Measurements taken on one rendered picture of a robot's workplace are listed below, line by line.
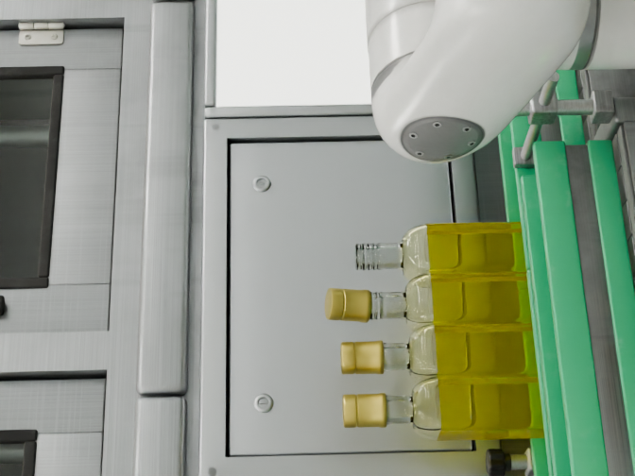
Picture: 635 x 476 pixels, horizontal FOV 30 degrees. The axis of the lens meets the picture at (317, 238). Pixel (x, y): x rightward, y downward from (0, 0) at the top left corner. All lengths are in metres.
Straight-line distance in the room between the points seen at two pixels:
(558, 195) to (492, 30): 0.48
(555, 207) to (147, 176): 0.55
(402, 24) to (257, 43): 0.76
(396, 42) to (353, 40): 0.76
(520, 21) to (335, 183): 0.77
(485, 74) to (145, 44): 0.91
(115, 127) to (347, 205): 0.33
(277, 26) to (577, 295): 0.63
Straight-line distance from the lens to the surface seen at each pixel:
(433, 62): 0.76
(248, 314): 1.40
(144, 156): 1.53
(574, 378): 1.12
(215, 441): 1.35
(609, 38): 0.87
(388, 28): 0.83
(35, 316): 1.48
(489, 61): 0.75
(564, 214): 1.19
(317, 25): 1.59
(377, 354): 1.23
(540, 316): 1.22
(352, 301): 1.25
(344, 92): 1.53
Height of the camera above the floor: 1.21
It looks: 1 degrees down
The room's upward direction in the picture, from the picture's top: 91 degrees counter-clockwise
